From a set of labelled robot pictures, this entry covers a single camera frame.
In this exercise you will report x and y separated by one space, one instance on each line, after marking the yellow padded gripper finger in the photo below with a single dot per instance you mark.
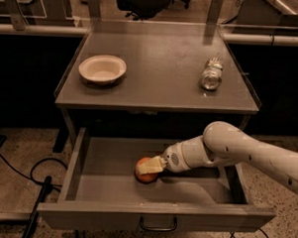
152 165

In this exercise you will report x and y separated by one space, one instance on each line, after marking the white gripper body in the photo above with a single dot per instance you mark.
173 157

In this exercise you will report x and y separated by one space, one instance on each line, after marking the orange fruit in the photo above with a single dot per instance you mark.
148 178

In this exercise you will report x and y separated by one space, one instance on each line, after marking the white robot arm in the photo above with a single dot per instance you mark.
222 144

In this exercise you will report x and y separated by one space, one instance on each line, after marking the open grey top drawer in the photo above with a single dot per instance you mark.
100 191

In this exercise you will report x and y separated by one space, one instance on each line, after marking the crushed silver can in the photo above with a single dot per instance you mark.
211 76

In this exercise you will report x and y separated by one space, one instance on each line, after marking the grey cabinet with glass rim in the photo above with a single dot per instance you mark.
164 63

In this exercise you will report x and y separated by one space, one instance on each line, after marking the white paper bowl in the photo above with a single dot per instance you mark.
102 70

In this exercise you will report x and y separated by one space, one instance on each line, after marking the black pole on floor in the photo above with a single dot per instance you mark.
33 219

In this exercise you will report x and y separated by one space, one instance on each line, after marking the black office chair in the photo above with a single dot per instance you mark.
145 9

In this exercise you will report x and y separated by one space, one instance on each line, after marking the black drawer handle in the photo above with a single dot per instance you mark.
158 225

